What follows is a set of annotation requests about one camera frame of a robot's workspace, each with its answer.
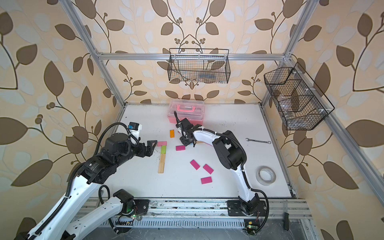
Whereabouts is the wooden block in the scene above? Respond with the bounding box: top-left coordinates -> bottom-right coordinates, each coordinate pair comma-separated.
160,154 -> 166,164
158,163 -> 165,174

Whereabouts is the magenta block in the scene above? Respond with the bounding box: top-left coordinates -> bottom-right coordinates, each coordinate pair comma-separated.
203,164 -> 214,175
176,146 -> 186,151
201,177 -> 213,185
190,160 -> 201,170

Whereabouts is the light pink block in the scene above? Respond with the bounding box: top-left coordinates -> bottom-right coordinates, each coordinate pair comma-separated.
157,141 -> 167,147

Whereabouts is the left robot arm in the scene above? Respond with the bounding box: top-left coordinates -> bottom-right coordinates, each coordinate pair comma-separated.
16,123 -> 158,240

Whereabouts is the lime green block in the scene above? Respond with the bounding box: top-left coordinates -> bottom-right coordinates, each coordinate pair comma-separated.
161,146 -> 167,156

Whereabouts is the silver wrench on table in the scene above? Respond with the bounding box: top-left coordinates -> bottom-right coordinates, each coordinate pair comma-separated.
246,138 -> 272,144

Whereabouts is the aluminium frame rail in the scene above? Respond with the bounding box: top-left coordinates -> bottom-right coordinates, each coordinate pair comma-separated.
53,196 -> 319,240

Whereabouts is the pink plastic storage box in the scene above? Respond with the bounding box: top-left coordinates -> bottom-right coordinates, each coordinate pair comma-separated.
167,99 -> 205,125

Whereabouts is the white tape roll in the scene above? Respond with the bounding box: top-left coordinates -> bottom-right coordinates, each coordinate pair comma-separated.
256,166 -> 277,186

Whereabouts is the black wire basket back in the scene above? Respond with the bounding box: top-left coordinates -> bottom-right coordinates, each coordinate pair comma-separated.
166,48 -> 231,84

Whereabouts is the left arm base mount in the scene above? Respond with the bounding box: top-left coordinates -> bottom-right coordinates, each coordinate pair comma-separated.
112,199 -> 150,225

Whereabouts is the black wire basket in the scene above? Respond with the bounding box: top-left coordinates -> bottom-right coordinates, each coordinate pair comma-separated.
264,63 -> 335,131
166,48 -> 231,84

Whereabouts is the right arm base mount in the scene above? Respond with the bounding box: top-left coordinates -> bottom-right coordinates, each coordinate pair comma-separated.
227,200 -> 267,218

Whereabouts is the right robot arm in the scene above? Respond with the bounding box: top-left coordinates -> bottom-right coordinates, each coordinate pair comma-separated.
174,111 -> 270,217

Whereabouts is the magenta block bottom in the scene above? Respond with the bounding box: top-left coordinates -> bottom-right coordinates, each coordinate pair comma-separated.
201,177 -> 213,185

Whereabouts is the black wire basket right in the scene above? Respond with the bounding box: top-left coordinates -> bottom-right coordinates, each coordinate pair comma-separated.
264,63 -> 335,131

